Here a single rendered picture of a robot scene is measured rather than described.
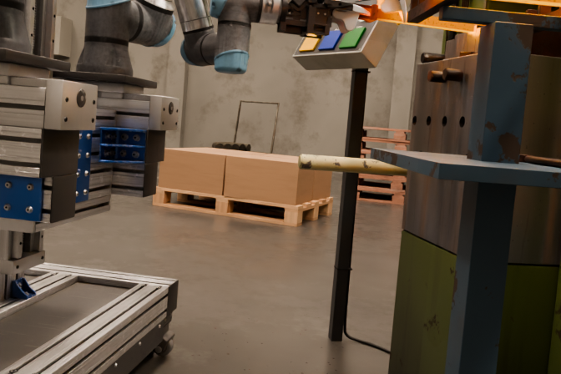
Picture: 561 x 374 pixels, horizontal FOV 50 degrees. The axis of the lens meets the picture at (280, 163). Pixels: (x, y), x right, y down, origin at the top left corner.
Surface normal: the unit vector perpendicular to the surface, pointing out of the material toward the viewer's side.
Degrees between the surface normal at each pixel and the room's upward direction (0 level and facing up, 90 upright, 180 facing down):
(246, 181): 90
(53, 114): 90
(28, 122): 90
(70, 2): 90
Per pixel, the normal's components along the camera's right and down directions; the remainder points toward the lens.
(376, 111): -0.16, 0.05
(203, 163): -0.38, 0.03
